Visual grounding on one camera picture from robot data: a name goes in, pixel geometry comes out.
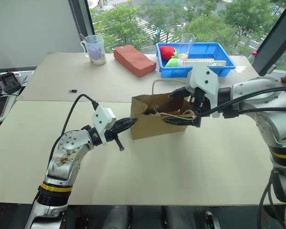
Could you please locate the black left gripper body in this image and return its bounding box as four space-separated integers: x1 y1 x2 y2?
104 124 125 152

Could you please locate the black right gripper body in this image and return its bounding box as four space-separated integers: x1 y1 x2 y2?
189 87 212 116

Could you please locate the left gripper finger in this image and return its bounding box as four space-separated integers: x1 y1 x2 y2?
114 122 136 134
114 117 138 127

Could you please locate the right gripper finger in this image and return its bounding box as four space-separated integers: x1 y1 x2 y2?
169 86 194 99
163 115 202 128

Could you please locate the brown paper bag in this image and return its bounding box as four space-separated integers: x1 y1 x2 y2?
130 79 199 140

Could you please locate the green plush toy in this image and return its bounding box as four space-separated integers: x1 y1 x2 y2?
165 57 184 68

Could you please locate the white patterned box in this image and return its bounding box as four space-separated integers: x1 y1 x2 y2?
188 57 216 62

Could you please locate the white flat box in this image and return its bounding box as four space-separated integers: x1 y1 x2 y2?
183 60 227 68

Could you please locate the red strawberry plush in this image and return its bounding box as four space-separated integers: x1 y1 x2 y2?
159 45 179 61

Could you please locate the clear plastic cup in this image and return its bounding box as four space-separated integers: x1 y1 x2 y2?
178 32 196 60

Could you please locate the blue plastic bin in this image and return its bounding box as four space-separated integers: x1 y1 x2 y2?
155 42 237 78

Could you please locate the red brick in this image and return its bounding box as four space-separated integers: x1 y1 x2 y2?
113 45 157 78

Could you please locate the red capped plastic bottle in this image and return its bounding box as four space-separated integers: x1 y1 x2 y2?
248 51 258 65

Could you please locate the clear plastic measuring jug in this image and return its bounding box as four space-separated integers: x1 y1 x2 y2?
80 34 107 66

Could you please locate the white side desk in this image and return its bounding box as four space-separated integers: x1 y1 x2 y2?
0 70 35 125

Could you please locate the black charger device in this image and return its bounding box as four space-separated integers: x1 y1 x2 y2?
0 72 22 94

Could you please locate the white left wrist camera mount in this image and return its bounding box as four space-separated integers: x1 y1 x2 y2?
93 105 117 146

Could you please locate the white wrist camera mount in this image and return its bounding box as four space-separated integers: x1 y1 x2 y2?
189 64 220 119
93 105 117 146

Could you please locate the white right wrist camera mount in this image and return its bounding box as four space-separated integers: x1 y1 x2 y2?
189 64 220 119

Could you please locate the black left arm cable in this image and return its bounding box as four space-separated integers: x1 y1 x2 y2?
48 94 100 168

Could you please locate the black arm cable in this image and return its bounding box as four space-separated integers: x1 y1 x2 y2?
48 94 100 168
194 86 286 229

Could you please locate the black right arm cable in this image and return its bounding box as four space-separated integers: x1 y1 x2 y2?
194 86 286 229

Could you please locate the black window frame post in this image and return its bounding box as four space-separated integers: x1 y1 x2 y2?
68 0 96 54
255 0 286 76

